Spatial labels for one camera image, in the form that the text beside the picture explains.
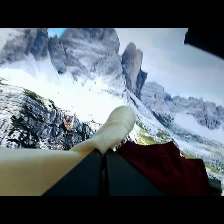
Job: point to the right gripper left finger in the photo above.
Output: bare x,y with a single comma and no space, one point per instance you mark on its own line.
86,176

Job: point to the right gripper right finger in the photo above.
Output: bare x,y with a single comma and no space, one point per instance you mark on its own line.
126,178

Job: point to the cream shirt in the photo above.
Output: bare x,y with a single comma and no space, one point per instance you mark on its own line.
40,170

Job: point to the red garment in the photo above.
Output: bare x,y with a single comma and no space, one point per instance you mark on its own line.
166,166

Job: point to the dark blue garment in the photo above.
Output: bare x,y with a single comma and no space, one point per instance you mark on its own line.
208,40

